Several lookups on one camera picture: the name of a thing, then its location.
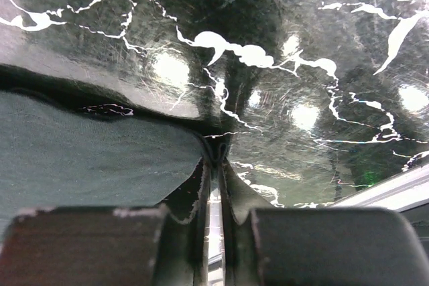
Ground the aluminium frame rail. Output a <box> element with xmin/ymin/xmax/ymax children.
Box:
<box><xmin>330</xmin><ymin>165</ymin><xmax>428</xmax><ymax>212</ymax></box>

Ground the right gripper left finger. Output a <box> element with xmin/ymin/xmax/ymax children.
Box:
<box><xmin>1</xmin><ymin>160</ymin><xmax>210</xmax><ymax>285</ymax></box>

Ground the black t-shirt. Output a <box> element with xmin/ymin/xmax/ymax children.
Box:
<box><xmin>1</xmin><ymin>91</ymin><xmax>225</xmax><ymax>228</ymax></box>

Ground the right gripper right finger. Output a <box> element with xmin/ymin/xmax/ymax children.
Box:
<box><xmin>218</xmin><ymin>162</ymin><xmax>428</xmax><ymax>285</ymax></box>

